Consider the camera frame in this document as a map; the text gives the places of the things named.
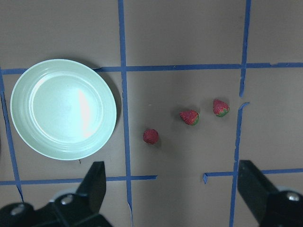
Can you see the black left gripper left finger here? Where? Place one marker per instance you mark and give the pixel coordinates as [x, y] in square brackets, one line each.
[93, 186]

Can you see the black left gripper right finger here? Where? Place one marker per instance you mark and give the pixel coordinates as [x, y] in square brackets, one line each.
[261, 197]

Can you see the red strawberry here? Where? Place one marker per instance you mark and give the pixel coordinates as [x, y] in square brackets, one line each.
[150, 136]
[189, 117]
[220, 108]

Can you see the light green plate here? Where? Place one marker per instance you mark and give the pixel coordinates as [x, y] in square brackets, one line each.
[63, 109]

